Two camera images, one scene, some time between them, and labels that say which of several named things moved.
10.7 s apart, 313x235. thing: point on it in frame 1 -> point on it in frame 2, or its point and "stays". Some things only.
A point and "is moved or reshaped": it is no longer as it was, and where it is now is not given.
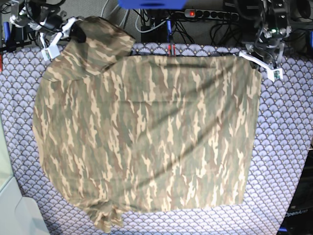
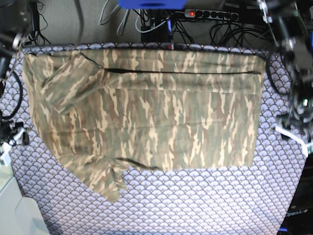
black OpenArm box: x=299 y=220 stays
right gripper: x=268 y=44 -> x=300 y=117
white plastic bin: x=19 y=215 stays
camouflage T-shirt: x=118 y=133 is moved or reshaped
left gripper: x=53 y=22 -> x=11 y=133
